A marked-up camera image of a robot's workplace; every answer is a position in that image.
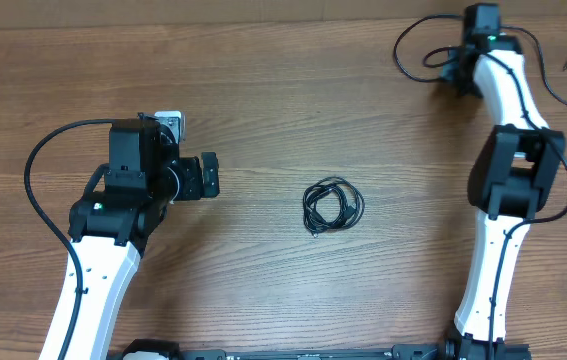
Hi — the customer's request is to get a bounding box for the black USB cable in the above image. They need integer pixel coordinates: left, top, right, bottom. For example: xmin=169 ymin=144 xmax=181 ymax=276
xmin=301 ymin=176 xmax=366 ymax=238
xmin=392 ymin=13 xmax=567 ymax=111

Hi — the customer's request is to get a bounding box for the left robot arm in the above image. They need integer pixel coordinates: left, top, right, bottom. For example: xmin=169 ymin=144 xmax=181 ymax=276
xmin=40 ymin=110 xmax=220 ymax=359

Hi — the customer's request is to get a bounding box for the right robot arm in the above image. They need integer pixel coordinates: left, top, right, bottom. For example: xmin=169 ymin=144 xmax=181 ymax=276
xmin=438 ymin=3 xmax=566 ymax=359

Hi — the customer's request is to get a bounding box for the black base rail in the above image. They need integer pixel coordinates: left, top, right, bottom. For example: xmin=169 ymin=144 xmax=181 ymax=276
xmin=107 ymin=338 xmax=532 ymax=360

